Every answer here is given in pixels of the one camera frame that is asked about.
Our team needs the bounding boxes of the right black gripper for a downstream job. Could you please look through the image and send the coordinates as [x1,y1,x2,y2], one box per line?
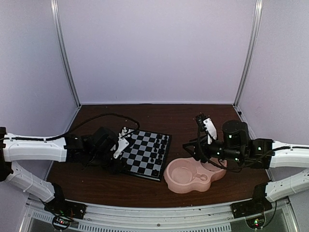
[183,134,243,164]

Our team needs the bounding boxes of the black and white chessboard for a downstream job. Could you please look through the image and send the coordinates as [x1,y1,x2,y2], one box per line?
[120,128,172,182]

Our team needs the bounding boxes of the black rook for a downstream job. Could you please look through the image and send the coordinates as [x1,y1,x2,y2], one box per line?
[152,170,159,176]

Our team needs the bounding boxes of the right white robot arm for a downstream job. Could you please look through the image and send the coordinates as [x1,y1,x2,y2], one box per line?
[183,118,309,214]

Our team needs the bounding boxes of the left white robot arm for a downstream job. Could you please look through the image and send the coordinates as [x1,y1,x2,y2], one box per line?
[0,127,129,215]

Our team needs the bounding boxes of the pink double pet bowl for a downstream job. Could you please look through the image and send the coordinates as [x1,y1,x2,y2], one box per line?
[164,158,226,194]

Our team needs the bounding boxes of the left black cable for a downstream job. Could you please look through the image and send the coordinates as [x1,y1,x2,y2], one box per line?
[43,113,140,142]

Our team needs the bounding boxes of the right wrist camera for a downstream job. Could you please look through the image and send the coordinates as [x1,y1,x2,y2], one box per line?
[196,114,217,145]

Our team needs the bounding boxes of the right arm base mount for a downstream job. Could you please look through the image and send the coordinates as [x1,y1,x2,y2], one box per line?
[231,199,272,218]

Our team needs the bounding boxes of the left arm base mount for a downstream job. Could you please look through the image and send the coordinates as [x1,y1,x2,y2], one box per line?
[43,201,87,219]

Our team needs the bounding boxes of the front aluminium rail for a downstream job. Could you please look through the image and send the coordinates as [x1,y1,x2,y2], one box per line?
[24,188,294,232]

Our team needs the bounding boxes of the right aluminium frame post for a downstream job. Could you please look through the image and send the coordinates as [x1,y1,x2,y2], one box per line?
[233,0,263,108]

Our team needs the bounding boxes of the aluminium frame post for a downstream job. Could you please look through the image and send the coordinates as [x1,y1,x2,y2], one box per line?
[233,0,263,108]
[50,0,81,109]

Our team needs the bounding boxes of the left aluminium frame post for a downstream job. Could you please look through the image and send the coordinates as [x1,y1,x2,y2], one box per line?
[50,0,81,109]

